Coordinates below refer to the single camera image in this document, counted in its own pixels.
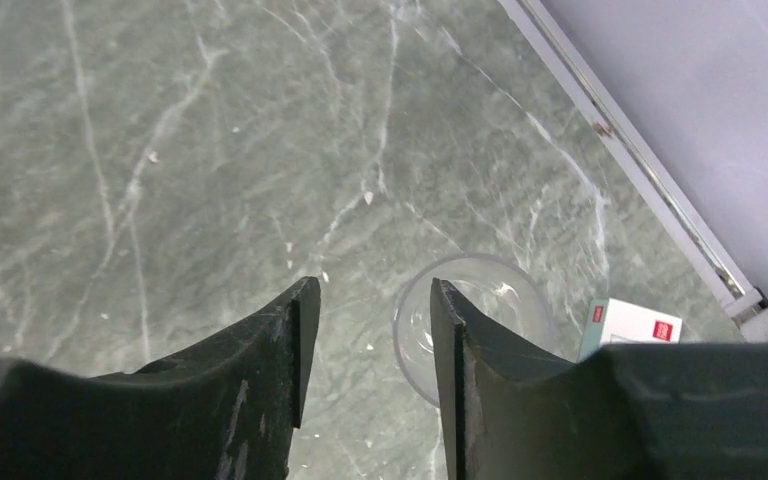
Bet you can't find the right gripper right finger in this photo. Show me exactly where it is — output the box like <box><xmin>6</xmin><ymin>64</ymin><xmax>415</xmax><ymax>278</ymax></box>
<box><xmin>430</xmin><ymin>279</ymin><xmax>768</xmax><ymax>479</ymax></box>

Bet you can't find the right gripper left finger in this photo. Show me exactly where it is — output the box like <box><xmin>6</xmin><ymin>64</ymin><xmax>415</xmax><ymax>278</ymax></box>
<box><xmin>0</xmin><ymin>277</ymin><xmax>321</xmax><ymax>479</ymax></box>

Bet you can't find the small white teal box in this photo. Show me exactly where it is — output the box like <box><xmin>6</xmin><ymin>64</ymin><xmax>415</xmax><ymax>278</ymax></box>
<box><xmin>577</xmin><ymin>298</ymin><xmax>683</xmax><ymax>362</ymax></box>

